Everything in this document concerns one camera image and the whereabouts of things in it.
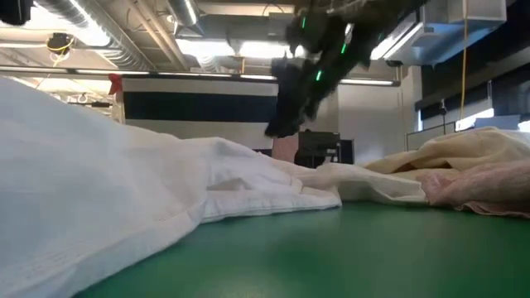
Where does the black computer monitor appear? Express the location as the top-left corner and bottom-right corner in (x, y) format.
(294, 130), (341, 166)

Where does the green table mat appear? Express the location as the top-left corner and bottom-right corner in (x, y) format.
(74, 200), (530, 298)

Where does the white button shirt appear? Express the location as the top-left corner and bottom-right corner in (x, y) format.
(0, 76), (427, 298)

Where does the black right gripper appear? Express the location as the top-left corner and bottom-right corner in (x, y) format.
(264, 55), (345, 140)

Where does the smooth silver ventilation duct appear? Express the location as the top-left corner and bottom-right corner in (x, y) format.
(167, 0), (202, 26)

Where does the white ceiling air unit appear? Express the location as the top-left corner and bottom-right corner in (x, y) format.
(422, 0), (507, 67)

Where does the metal framed panel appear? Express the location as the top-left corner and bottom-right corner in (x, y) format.
(405, 121), (446, 152)

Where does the yellow hanging cable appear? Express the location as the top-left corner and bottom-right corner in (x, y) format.
(460, 0), (470, 121)

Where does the light wooden desk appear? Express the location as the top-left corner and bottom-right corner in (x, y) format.
(0, 65), (402, 87)

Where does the bright ceiling light panel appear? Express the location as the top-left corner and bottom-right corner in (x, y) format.
(176, 39), (307, 59)

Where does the pink button shirt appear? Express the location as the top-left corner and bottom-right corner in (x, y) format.
(416, 159), (530, 219)

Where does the cream shirt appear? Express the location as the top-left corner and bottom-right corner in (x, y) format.
(364, 126), (530, 183)

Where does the ribbed silver ventilation duct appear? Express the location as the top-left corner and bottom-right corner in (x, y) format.
(35, 0), (154, 71)

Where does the navy white striped laundry basket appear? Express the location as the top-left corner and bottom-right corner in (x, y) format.
(121, 77), (279, 157)

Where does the black yellow cable reel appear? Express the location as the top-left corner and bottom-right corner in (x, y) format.
(46, 32), (75, 67)

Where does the red tag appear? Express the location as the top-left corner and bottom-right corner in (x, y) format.
(107, 73), (124, 95)

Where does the small black stand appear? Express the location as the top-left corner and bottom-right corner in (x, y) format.
(438, 98), (449, 136)

